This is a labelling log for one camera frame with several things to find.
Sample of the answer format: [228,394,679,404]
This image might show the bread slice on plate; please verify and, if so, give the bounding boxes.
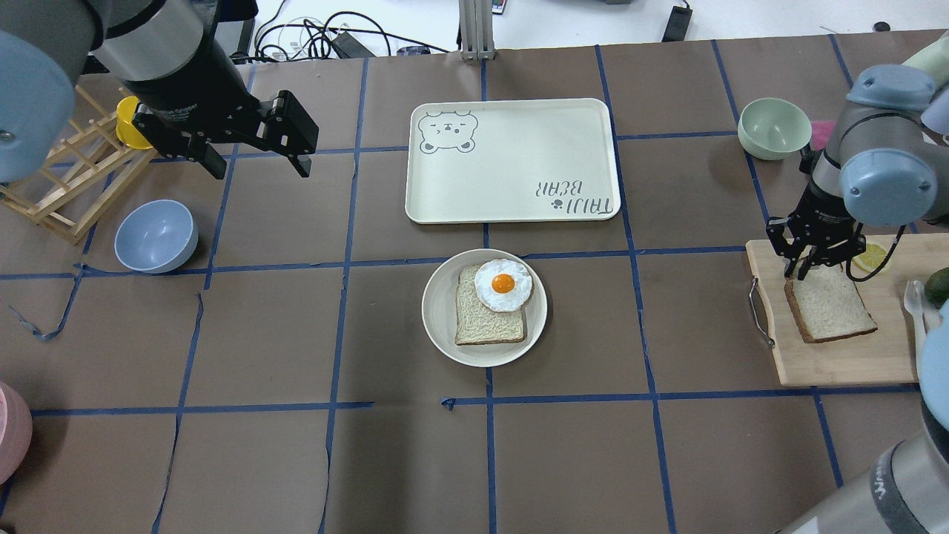
[454,265,526,346]

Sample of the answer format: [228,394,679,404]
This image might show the wooden cutting board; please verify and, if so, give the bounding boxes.
[745,233,948,386]

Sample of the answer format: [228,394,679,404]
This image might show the pink cloth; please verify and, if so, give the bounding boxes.
[810,119,836,150]

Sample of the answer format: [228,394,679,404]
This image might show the aluminium frame post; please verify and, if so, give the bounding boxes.
[457,0,496,62]

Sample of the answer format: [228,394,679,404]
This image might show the pink bowl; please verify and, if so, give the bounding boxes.
[1,383,33,484]

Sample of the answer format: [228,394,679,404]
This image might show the black cable bundle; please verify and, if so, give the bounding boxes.
[234,0,452,64]

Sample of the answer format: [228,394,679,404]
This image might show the yellow cup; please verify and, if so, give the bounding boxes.
[115,96,153,150]

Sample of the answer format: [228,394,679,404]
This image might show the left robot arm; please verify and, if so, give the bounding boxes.
[1,1,319,182]

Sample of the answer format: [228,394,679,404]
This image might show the blue bowl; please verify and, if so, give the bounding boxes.
[114,199,199,274]

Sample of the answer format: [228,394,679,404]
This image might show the lemon slice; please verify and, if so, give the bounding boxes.
[851,240,891,275]

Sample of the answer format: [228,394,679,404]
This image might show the wooden rack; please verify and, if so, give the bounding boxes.
[1,87,156,245]

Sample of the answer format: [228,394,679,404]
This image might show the bread slice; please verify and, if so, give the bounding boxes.
[784,266,878,343]
[454,265,526,346]

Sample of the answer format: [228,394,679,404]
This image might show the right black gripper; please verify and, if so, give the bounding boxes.
[766,185,867,280]

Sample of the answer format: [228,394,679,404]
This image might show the cream bear serving tray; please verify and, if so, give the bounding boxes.
[406,98,621,224]

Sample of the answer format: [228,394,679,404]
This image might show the black power adapter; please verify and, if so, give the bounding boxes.
[661,2,692,42]

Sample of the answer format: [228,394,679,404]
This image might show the cream round plate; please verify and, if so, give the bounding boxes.
[421,248,548,368]

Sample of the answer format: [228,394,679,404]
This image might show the green bowl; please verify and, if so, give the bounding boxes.
[738,97,813,161]

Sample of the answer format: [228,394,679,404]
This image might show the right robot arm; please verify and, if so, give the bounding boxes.
[767,35,948,533]

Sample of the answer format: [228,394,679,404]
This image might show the fried egg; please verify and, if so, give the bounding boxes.
[474,258,535,312]

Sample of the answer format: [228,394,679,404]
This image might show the green avocado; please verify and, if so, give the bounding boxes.
[923,267,949,310]

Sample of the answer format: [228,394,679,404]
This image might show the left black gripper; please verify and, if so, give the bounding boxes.
[128,39,320,179]

